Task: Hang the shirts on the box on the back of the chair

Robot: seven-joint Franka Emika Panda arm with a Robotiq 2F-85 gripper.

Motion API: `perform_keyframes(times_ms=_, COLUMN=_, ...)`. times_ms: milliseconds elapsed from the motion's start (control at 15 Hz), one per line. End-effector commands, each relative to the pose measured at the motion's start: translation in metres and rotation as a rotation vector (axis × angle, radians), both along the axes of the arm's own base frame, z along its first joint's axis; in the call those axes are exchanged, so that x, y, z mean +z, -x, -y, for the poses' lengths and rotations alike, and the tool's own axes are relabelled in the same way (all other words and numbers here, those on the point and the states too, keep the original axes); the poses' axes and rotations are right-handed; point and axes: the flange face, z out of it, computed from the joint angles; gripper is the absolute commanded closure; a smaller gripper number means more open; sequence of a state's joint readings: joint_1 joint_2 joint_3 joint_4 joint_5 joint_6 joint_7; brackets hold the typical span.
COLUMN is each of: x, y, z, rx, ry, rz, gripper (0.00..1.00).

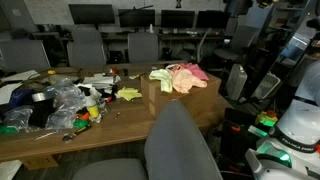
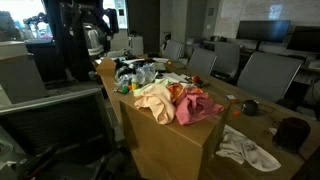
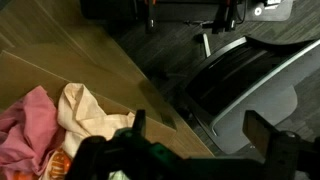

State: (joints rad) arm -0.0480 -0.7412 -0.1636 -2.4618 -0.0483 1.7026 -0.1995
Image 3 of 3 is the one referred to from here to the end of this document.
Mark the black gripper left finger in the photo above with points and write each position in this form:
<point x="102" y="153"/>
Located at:
<point x="139" y="123"/>

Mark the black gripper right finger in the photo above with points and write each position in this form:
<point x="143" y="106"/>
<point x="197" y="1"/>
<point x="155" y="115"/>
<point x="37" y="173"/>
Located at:
<point x="260" y="133"/>

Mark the peach shirt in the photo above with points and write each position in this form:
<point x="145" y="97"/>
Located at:
<point x="83" y="113"/>

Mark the pink shirt orange print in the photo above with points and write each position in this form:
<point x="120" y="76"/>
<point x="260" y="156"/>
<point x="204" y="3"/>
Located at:
<point x="30" y="133"/>

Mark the grey office chair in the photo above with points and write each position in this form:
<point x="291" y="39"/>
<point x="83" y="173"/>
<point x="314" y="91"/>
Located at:
<point x="260" y="110"/>

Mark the long wooden table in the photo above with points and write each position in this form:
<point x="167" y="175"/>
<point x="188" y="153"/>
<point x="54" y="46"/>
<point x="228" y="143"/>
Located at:
<point x="110" y="50"/>

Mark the black case orange latch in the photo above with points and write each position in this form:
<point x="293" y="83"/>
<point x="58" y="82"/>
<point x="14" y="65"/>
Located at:
<point x="113" y="10"/>

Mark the grey plate white knob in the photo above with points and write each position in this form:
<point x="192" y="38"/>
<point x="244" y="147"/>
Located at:
<point x="266" y="11"/>

